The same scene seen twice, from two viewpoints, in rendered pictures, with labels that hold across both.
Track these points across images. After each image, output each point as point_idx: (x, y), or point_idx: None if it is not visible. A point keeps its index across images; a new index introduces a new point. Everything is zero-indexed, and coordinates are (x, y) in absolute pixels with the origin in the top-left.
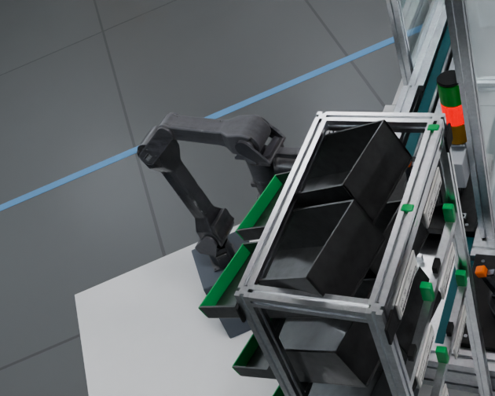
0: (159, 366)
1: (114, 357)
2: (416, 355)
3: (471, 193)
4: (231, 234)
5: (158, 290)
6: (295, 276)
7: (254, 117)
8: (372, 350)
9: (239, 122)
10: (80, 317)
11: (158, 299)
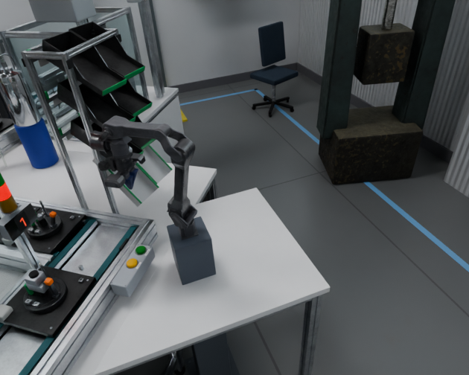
0: (247, 239)
1: (278, 245)
2: None
3: (25, 291)
4: (183, 245)
5: (260, 284)
6: (96, 24)
7: (106, 122)
8: None
9: (116, 121)
10: (316, 270)
11: (259, 277)
